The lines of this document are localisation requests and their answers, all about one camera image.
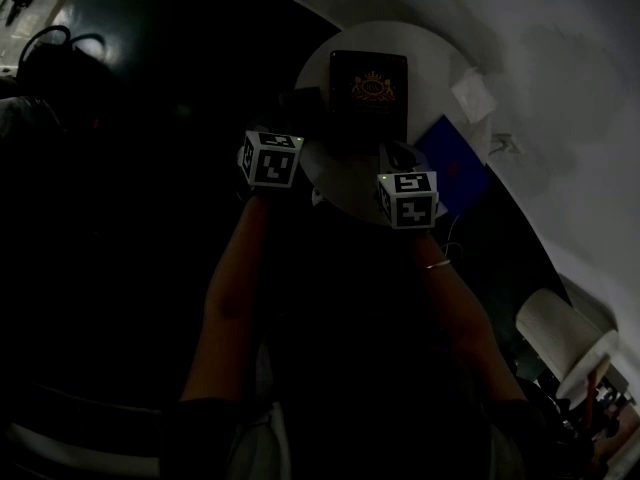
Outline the round white side table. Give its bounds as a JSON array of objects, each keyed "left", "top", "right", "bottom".
[{"left": 293, "top": 19, "right": 494, "bottom": 227}]

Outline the black bag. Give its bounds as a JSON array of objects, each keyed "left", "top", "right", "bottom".
[{"left": 16, "top": 24, "right": 112, "bottom": 100}]

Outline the white ribbed cylinder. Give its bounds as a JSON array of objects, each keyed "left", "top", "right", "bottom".
[{"left": 515, "top": 287, "right": 622, "bottom": 410}]

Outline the white wall socket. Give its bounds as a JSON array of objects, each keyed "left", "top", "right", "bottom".
[{"left": 491, "top": 132, "right": 524, "bottom": 157}]

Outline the white tissue pack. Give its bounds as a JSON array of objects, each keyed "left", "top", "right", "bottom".
[{"left": 450, "top": 67, "right": 498, "bottom": 125}]

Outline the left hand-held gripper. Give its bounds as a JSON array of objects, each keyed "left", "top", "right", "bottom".
[{"left": 237, "top": 87, "right": 332, "bottom": 190}]

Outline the black book with gold crest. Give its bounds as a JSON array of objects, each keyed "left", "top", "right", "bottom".
[{"left": 328, "top": 49, "right": 410, "bottom": 145}]

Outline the thin white cable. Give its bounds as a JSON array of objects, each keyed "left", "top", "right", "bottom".
[{"left": 438, "top": 212, "right": 467, "bottom": 270}]

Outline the person's left forearm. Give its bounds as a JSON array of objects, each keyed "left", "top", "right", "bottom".
[{"left": 178, "top": 186, "right": 275, "bottom": 405}]

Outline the person's right forearm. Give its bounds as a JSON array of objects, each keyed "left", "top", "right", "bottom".
[{"left": 411, "top": 227, "right": 530, "bottom": 405}]

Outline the person's dark top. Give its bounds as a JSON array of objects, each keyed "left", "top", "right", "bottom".
[{"left": 159, "top": 247, "right": 551, "bottom": 480}]

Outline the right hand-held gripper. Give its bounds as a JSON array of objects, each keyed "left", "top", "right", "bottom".
[{"left": 375, "top": 140, "right": 441, "bottom": 231}]

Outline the blue notebook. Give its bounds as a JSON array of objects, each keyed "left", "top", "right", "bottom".
[{"left": 413, "top": 113, "right": 491, "bottom": 218}]

